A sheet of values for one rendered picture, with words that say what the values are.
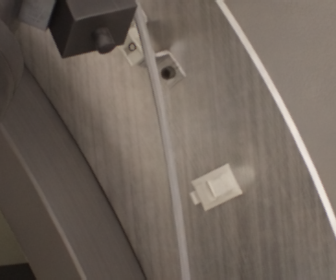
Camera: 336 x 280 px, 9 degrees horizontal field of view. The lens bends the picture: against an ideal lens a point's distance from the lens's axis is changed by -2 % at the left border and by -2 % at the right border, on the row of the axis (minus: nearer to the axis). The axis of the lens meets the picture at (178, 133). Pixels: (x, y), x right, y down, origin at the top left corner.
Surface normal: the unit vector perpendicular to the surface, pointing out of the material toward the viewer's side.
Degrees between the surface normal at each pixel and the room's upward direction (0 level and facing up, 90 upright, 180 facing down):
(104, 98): 90
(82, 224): 65
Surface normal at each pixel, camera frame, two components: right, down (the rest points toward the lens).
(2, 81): 0.92, 0.11
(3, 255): 0.20, 0.15
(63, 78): -0.47, 0.19
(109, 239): 0.77, -0.40
